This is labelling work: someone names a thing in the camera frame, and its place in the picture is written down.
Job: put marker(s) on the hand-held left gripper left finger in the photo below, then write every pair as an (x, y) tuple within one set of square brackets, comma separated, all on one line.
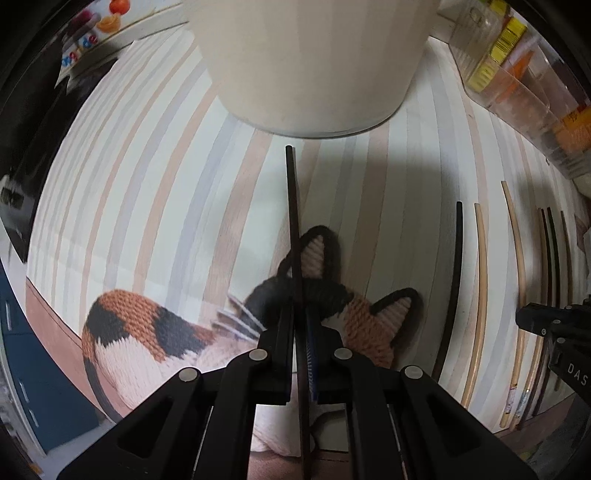
[(277, 350)]

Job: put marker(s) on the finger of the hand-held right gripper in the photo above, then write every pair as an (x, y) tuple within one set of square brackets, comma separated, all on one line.
[(535, 316)]

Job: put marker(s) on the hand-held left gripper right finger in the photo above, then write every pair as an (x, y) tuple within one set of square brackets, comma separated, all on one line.
[(313, 369)]

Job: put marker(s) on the bunch of mixed wooden chopsticks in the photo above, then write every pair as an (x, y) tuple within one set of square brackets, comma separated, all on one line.
[(458, 221)]

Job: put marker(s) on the black chopstick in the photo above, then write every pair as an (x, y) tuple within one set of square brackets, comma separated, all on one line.
[(293, 221)]

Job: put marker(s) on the cream ribbed utensil holder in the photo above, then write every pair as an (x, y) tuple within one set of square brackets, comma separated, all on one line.
[(314, 69)]

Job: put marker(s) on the white orange seasoning packet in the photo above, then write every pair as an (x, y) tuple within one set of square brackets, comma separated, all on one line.
[(575, 134)]

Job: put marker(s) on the clear plastic seasoning container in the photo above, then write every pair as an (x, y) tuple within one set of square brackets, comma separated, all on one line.
[(521, 106)]

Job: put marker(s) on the yellow seasoning box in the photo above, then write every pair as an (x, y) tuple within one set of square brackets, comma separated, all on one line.
[(496, 46)]

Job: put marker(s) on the colourful fruit wall sticker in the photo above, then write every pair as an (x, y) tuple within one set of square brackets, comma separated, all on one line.
[(115, 9)]

